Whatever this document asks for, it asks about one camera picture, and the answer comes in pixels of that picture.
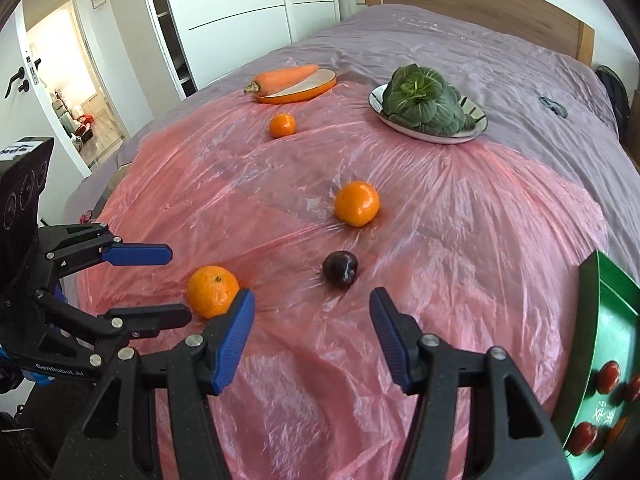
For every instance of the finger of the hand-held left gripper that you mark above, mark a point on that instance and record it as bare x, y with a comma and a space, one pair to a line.
392, 340
232, 340

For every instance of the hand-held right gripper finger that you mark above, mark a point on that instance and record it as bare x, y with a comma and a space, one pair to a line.
150, 317
140, 255

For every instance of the dark purple plum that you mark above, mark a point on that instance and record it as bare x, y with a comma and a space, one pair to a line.
340, 270

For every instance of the green rectangular tray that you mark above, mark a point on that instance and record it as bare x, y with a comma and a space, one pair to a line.
607, 320

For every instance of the white door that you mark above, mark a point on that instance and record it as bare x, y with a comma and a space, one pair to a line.
12, 110

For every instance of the pink plastic sheet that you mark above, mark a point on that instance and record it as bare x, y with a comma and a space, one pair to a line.
300, 200

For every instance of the small orange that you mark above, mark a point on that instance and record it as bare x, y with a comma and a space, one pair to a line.
282, 126

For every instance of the white round plate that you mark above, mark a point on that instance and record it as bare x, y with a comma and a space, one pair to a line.
440, 139

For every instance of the orange carrot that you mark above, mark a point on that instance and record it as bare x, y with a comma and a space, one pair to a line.
285, 79

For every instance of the orange rimmed oval plate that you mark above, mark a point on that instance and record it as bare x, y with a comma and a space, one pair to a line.
312, 89

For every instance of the green bok choy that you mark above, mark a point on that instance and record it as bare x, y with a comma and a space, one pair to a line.
420, 100

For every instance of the white wardrobe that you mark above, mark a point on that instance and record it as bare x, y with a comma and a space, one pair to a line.
240, 10

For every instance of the black backpack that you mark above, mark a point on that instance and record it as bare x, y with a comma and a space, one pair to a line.
612, 95

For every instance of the wooden headboard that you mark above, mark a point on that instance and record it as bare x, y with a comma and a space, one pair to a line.
475, 0

